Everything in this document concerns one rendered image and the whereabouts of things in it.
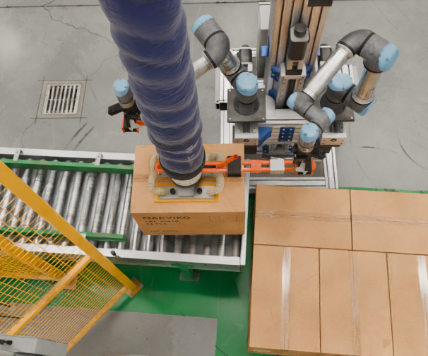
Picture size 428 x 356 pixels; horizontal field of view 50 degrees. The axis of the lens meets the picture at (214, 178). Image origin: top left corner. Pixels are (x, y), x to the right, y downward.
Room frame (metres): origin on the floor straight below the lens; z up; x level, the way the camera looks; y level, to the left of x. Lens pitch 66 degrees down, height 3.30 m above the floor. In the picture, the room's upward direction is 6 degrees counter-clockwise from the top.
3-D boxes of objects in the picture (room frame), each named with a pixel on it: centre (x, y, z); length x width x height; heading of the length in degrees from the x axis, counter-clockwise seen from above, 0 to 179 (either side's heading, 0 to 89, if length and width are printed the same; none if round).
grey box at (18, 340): (0.18, 0.72, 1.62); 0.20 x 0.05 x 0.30; 80
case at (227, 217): (1.00, 0.13, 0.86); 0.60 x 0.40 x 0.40; 84
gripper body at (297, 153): (0.94, -0.43, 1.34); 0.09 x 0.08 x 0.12; 84
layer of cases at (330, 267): (0.53, -0.77, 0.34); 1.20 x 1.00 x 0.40; 80
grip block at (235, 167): (0.97, -0.11, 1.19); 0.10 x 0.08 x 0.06; 173
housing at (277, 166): (0.95, -0.32, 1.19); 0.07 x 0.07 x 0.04; 83
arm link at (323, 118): (1.02, -0.50, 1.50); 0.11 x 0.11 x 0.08; 41
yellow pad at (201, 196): (0.90, 0.15, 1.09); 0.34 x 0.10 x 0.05; 83
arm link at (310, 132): (0.94, -0.44, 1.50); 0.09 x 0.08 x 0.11; 131
